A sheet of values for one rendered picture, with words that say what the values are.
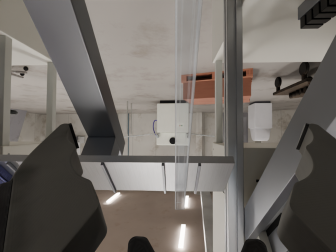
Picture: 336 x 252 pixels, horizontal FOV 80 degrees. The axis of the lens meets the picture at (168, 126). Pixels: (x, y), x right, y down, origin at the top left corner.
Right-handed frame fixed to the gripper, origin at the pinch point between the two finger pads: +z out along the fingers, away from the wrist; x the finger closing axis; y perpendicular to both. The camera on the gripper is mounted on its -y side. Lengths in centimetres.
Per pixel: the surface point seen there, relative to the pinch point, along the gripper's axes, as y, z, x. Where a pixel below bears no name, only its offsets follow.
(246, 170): 40, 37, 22
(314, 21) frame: -1, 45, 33
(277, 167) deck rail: 18.1, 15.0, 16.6
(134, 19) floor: 6, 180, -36
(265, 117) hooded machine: 297, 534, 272
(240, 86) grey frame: 12.8, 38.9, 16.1
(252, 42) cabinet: 7, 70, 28
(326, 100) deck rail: 3.8, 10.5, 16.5
